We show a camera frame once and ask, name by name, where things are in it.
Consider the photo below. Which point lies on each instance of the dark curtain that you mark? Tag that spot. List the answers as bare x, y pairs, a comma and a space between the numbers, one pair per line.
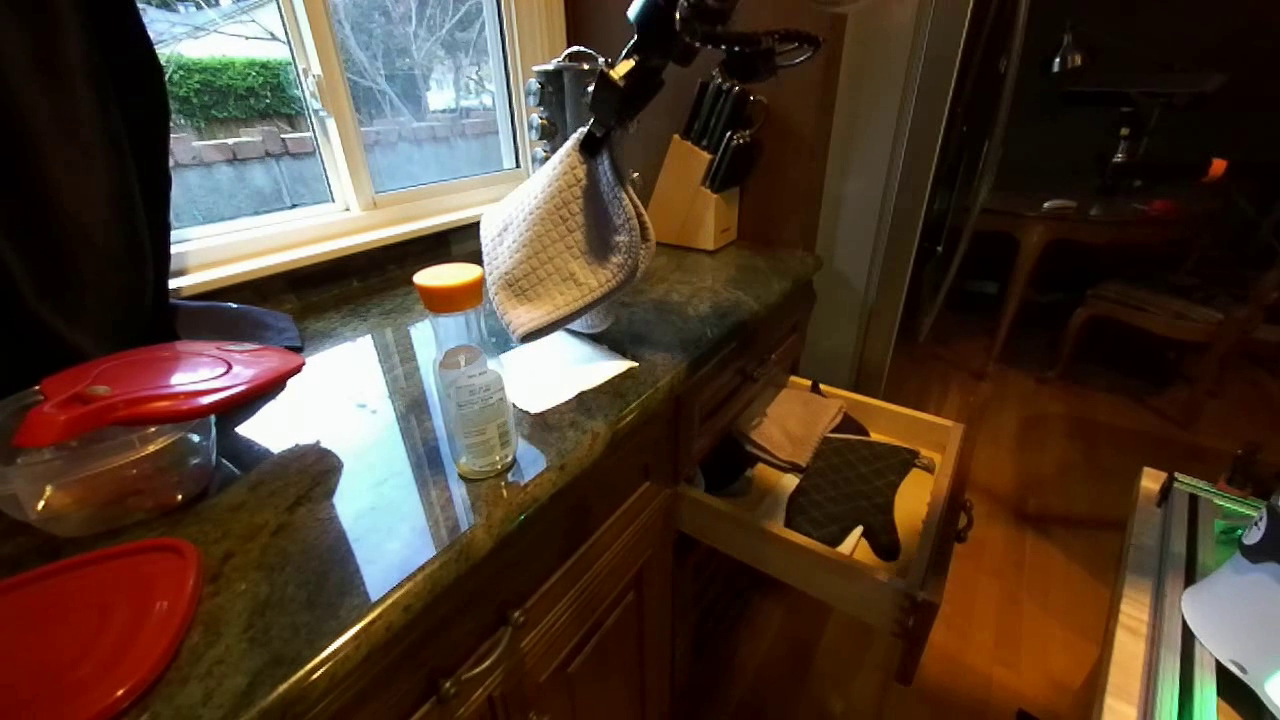
75, 185

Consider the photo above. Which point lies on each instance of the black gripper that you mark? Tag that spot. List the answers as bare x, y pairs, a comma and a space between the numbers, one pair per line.
675, 24

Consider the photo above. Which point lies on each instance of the aluminium robot cart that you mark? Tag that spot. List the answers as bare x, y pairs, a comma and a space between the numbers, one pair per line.
1152, 603

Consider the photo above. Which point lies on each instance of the wooden dining table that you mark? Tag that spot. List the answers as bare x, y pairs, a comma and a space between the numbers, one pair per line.
1066, 220

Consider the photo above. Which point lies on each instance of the clear jar with orange lid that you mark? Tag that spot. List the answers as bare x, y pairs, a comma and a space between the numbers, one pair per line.
470, 385

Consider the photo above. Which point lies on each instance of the window with cream frame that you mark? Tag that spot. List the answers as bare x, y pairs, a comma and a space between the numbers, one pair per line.
362, 123

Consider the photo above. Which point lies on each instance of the black quilted oven mitt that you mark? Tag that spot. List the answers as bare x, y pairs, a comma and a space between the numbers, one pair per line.
855, 487

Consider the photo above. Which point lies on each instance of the flat red plastic lid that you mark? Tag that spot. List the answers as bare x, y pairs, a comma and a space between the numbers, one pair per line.
84, 627

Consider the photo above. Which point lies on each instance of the white folded cloth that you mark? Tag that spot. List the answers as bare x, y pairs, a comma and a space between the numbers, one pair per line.
797, 422

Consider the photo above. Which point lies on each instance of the wooden pull-out drawer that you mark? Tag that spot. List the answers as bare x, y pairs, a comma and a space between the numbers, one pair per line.
812, 566

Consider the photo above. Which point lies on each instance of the wooden knife block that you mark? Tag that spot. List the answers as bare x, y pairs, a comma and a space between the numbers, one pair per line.
686, 205

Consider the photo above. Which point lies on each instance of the beige waffle kitchen towel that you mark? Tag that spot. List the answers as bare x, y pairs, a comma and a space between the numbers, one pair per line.
561, 242

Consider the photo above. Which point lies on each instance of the glass container with red lid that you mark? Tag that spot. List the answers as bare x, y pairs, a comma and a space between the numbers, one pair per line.
124, 426

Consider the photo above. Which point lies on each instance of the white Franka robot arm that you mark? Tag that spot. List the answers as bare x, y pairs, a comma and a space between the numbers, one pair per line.
1232, 627

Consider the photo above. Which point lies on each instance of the wooden chair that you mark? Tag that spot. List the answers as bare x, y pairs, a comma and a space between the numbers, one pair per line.
1144, 314

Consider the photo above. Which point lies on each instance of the dark wooden counter cabinet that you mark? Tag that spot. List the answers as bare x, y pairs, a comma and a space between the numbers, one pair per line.
602, 603

